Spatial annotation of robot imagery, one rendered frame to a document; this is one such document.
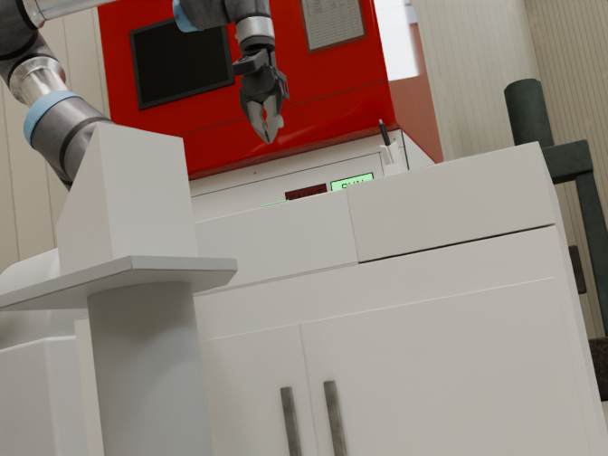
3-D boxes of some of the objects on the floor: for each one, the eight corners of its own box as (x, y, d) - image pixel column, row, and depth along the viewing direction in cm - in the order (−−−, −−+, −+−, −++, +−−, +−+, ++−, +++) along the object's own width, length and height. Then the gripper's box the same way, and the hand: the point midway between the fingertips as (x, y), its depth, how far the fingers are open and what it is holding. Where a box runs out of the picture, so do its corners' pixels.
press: (550, 402, 877) (490, 107, 932) (657, 389, 816) (586, 74, 872) (518, 412, 809) (456, 93, 864) (632, 399, 748) (557, 57, 804)
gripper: (286, 46, 176) (301, 144, 172) (246, 57, 179) (261, 154, 175) (270, 33, 168) (287, 135, 164) (229, 44, 171) (244, 146, 167)
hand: (267, 136), depth 167 cm, fingers closed
